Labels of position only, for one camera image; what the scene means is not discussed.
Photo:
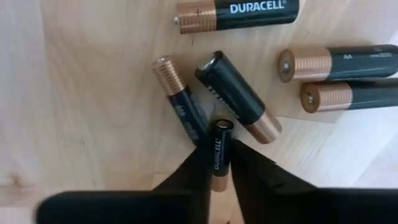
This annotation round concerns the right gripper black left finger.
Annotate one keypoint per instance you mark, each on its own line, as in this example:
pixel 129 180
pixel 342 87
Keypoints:
pixel 186 186

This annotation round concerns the black copper AA battery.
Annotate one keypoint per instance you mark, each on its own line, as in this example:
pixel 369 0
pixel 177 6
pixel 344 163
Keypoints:
pixel 248 15
pixel 357 96
pixel 342 63
pixel 236 93

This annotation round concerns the black copper AAA battery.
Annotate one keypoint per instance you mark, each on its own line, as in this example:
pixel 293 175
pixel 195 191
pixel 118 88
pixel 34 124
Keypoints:
pixel 183 99
pixel 221 149

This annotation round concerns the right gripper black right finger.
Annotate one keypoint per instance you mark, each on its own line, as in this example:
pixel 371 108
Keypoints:
pixel 264 193

